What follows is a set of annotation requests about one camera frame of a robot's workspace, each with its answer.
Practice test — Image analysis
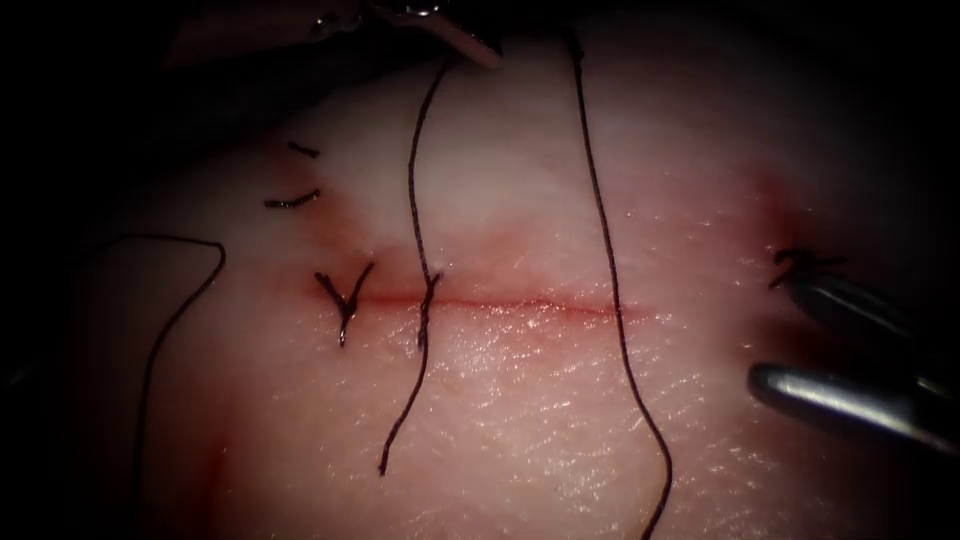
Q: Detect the black stitching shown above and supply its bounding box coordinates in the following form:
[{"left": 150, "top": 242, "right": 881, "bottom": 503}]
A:
[
  {"left": 313, "top": 260, "right": 376, "bottom": 350},
  {"left": 262, "top": 140, "right": 324, "bottom": 211},
  {"left": 768, "top": 247, "right": 849, "bottom": 291}
]

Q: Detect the tissue pad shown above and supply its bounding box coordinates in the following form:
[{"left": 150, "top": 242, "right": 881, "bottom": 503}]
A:
[{"left": 67, "top": 29, "right": 960, "bottom": 540}]

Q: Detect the left arm needle driver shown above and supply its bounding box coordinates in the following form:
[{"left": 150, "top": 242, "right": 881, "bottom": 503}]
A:
[{"left": 307, "top": 0, "right": 451, "bottom": 43}]

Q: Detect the black thread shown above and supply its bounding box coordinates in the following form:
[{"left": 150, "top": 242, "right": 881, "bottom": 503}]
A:
[{"left": 89, "top": 29, "right": 676, "bottom": 540}]

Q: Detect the right arm needle driver jaw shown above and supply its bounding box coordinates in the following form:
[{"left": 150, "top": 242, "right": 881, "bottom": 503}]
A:
[
  {"left": 746, "top": 362, "right": 960, "bottom": 457},
  {"left": 787, "top": 272, "right": 960, "bottom": 385}
]

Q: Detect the left arm needle driver jaw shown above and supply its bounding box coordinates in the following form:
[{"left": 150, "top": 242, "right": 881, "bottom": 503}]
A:
[{"left": 423, "top": 13, "right": 504, "bottom": 70}]

